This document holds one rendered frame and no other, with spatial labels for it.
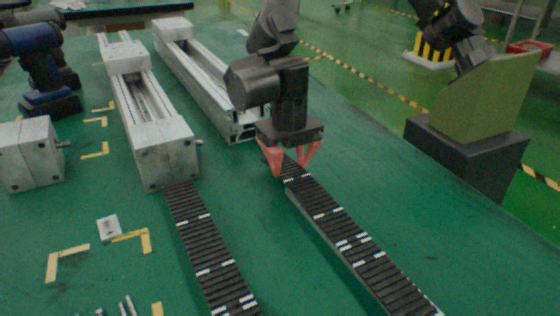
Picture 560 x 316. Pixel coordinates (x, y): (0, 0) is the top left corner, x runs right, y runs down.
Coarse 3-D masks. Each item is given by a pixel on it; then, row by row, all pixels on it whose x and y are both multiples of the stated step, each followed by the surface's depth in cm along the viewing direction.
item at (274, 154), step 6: (258, 138) 60; (264, 138) 60; (264, 144) 59; (276, 144) 59; (264, 150) 62; (270, 150) 58; (276, 150) 58; (282, 150) 58; (270, 156) 63; (276, 156) 57; (282, 156) 58; (270, 162) 63; (276, 162) 59; (276, 168) 61; (276, 174) 62
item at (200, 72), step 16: (160, 48) 129; (176, 48) 109; (192, 48) 114; (176, 64) 107; (192, 64) 96; (208, 64) 102; (224, 64) 96; (192, 80) 93; (208, 80) 87; (192, 96) 98; (208, 96) 85; (224, 96) 78; (208, 112) 86; (224, 112) 74; (240, 112) 79; (256, 112) 78; (224, 128) 77; (240, 128) 77
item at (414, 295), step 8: (408, 288) 43; (416, 288) 43; (392, 296) 42; (400, 296) 42; (408, 296) 42; (416, 296) 42; (424, 296) 42; (384, 304) 41; (392, 304) 42; (400, 304) 41; (408, 304) 42; (392, 312) 41
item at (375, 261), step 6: (384, 252) 48; (366, 258) 47; (372, 258) 47; (378, 258) 47; (384, 258) 47; (354, 264) 46; (360, 264) 46; (366, 264) 46; (372, 264) 46; (378, 264) 46; (384, 264) 46; (360, 270) 45; (366, 270) 45; (372, 270) 46
